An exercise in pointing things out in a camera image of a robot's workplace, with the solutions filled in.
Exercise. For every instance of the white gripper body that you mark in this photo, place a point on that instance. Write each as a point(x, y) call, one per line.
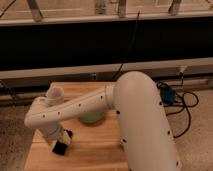
point(52, 132)

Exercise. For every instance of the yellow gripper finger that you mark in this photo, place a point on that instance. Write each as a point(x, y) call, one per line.
point(66, 138)

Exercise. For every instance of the black eraser block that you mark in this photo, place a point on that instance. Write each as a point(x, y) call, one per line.
point(60, 148)

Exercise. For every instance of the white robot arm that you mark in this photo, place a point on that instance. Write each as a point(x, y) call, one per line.
point(145, 131)

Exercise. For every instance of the wooden board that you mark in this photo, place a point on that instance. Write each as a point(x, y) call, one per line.
point(91, 149)

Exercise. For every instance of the green bowl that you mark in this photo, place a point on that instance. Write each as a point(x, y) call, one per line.
point(91, 118)

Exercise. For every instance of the clear plastic cup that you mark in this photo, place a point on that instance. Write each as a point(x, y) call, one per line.
point(54, 96)

